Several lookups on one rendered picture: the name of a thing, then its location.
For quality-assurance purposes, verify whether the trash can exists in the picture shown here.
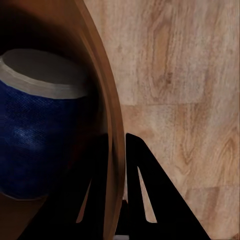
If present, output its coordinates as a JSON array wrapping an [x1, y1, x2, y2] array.
[[0, 0, 126, 240]]

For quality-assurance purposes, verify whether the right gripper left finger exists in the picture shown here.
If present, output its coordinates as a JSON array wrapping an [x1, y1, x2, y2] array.
[[17, 133, 109, 240]]

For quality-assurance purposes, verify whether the can of soda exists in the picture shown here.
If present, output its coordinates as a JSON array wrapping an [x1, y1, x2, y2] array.
[[0, 48, 94, 201]]

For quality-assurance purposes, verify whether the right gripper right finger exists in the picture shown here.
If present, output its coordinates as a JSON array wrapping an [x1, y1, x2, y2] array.
[[125, 133, 211, 240]]

